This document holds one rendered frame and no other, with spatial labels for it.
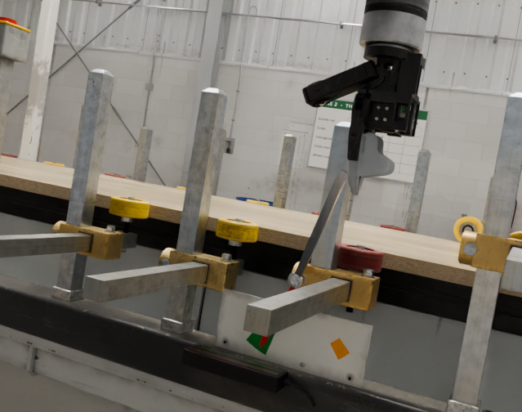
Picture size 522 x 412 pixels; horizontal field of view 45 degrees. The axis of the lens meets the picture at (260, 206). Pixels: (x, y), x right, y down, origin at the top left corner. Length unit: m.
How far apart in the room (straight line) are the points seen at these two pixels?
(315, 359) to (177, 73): 8.25
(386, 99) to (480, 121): 7.28
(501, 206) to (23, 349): 0.96
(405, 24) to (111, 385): 0.83
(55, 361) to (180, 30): 8.15
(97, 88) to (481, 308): 0.78
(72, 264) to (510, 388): 0.83
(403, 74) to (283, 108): 7.61
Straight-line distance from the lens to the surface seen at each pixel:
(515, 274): 0.67
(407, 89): 0.92
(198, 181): 1.10
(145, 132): 2.49
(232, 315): 1.07
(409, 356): 1.23
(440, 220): 8.11
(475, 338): 0.98
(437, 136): 8.15
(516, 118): 0.97
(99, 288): 0.85
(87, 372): 1.30
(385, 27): 0.91
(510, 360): 1.21
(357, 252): 1.04
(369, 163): 0.91
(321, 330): 1.02
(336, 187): 0.93
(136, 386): 1.24
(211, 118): 1.10
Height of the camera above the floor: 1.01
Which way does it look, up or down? 3 degrees down
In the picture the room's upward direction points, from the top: 10 degrees clockwise
